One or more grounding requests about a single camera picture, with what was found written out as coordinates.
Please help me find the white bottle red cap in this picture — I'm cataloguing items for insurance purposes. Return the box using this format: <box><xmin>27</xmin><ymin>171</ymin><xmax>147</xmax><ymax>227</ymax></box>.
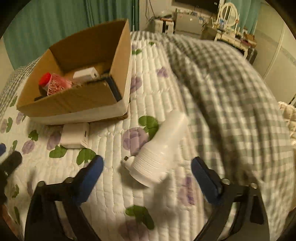
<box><xmin>38</xmin><ymin>72</ymin><xmax>52</xmax><ymax>97</ymax></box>

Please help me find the black power adapter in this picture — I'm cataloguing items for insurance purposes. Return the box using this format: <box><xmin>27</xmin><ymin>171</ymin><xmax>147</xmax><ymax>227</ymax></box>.
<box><xmin>87</xmin><ymin>76</ymin><xmax>123</xmax><ymax>103</ymax></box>

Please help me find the white charger block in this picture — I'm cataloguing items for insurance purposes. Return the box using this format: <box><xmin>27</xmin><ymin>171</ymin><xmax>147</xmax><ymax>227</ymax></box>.
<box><xmin>60</xmin><ymin>123</ymin><xmax>90</xmax><ymax>149</ymax></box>

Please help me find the white floral quilt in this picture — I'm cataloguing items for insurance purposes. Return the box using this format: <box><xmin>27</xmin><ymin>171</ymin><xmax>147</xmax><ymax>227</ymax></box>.
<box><xmin>1</xmin><ymin>40</ymin><xmax>204</xmax><ymax>240</ymax></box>

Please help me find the red pouch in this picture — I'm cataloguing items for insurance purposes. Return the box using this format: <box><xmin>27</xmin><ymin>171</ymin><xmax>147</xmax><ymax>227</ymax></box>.
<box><xmin>47</xmin><ymin>74</ymin><xmax>72</xmax><ymax>96</ymax></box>

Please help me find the grey checked bedspread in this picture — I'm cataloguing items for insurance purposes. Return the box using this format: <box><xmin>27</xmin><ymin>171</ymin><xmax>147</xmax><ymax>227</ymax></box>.
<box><xmin>0</xmin><ymin>31</ymin><xmax>295</xmax><ymax>241</ymax></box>

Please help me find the brown cardboard box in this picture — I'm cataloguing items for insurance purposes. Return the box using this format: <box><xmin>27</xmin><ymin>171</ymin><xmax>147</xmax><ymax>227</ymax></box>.
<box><xmin>16</xmin><ymin>19</ymin><xmax>132</xmax><ymax>125</ymax></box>

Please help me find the white box in carton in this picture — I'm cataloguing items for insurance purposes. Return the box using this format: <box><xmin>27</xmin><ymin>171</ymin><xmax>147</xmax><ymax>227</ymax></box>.
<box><xmin>73</xmin><ymin>67</ymin><xmax>99</xmax><ymax>84</ymax></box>

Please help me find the green curtain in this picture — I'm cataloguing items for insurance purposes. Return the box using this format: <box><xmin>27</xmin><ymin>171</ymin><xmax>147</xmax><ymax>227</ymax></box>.
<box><xmin>226</xmin><ymin>0</ymin><xmax>261</xmax><ymax>34</ymax></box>
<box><xmin>4</xmin><ymin>0</ymin><xmax>139</xmax><ymax>69</ymax></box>

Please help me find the white dressing table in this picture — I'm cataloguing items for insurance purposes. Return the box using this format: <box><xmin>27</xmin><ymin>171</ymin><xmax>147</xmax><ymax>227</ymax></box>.
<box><xmin>201</xmin><ymin>26</ymin><xmax>257</xmax><ymax>65</ymax></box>

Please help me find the white suitcase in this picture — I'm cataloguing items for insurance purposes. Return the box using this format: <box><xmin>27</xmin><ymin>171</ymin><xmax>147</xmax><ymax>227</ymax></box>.
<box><xmin>152</xmin><ymin>19</ymin><xmax>175</xmax><ymax>34</ymax></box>

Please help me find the silver mini fridge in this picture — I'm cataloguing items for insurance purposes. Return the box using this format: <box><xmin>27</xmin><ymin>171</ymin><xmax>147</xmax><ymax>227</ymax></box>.
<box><xmin>175</xmin><ymin>13</ymin><xmax>205</xmax><ymax>35</ymax></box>

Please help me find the white oval mirror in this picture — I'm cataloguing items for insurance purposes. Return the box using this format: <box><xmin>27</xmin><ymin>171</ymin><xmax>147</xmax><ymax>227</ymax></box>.
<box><xmin>218</xmin><ymin>3</ymin><xmax>239</xmax><ymax>30</ymax></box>

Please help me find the green curtain right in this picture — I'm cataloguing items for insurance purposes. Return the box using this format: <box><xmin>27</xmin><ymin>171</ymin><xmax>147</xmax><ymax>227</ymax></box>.
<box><xmin>226</xmin><ymin>0</ymin><xmax>261</xmax><ymax>34</ymax></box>

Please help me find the black wall television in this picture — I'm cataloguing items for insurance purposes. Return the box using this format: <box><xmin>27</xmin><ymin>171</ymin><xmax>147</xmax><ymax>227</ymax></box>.
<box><xmin>176</xmin><ymin>0</ymin><xmax>220</xmax><ymax>14</ymax></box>

